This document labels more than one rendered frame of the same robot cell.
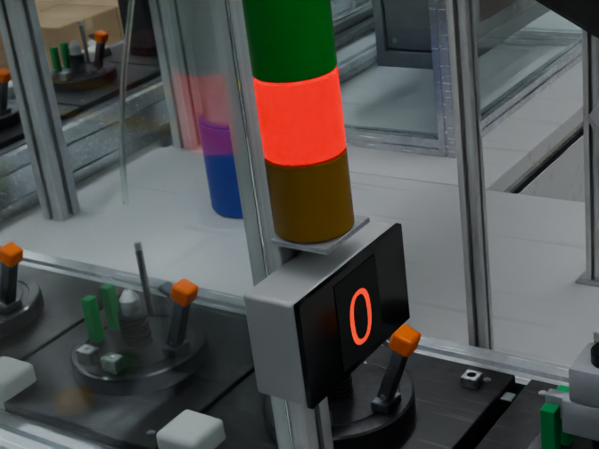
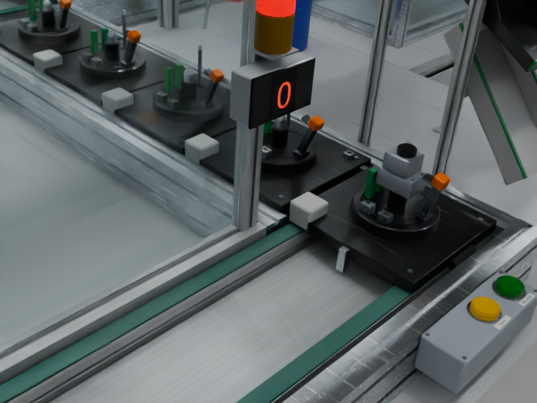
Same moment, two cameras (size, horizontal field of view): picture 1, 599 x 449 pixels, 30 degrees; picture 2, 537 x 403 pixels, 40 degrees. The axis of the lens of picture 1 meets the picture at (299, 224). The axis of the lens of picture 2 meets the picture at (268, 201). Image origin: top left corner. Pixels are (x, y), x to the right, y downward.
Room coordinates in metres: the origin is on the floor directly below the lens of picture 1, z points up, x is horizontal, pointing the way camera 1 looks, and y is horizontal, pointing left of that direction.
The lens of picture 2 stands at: (-0.29, -0.09, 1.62)
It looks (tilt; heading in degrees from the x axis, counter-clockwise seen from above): 33 degrees down; 4
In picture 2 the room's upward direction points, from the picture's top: 5 degrees clockwise
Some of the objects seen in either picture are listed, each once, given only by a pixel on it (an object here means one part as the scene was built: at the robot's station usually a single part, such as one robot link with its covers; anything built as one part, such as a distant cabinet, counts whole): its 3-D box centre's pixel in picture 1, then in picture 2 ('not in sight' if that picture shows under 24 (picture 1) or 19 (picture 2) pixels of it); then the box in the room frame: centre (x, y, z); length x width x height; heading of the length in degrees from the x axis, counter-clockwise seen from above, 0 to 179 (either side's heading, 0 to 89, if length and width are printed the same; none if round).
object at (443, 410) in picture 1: (333, 371); (279, 133); (0.87, -0.01, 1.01); 0.24 x 0.24 x 0.13; 53
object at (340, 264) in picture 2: not in sight; (343, 259); (0.61, -0.14, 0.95); 0.01 x 0.01 x 0.04; 53
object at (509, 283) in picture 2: not in sight; (509, 289); (0.57, -0.38, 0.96); 0.04 x 0.04 x 0.02
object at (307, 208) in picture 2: not in sight; (308, 211); (0.69, -0.08, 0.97); 0.05 x 0.05 x 0.04; 53
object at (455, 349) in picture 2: not in sight; (479, 327); (0.51, -0.34, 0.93); 0.21 x 0.07 x 0.06; 143
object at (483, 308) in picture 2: not in sight; (484, 310); (0.51, -0.34, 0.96); 0.04 x 0.04 x 0.02
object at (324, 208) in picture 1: (309, 189); (273, 29); (0.63, -0.01, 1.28); 0.05 x 0.05 x 0.05
